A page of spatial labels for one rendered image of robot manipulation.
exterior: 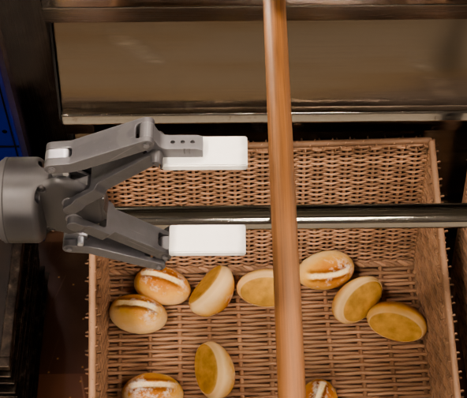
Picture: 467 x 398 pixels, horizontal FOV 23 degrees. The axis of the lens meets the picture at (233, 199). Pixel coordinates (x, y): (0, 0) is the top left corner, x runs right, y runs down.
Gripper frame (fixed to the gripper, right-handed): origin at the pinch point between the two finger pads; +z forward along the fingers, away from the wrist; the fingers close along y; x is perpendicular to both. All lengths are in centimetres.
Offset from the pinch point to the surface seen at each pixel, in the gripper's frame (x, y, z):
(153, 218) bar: -18.2, 31.4, -9.3
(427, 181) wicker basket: -49, 69, 32
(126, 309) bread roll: -35, 84, -17
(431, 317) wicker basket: -31, 81, 32
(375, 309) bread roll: -34, 84, 24
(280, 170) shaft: -22.5, 27.9, 5.7
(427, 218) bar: -18.1, 31.5, 23.2
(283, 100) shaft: -33.1, 27.9, 6.4
